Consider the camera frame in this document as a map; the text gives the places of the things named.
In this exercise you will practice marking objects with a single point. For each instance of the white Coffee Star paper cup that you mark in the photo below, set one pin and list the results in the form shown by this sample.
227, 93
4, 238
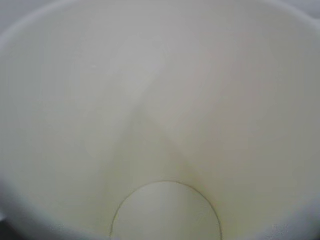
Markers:
161, 120

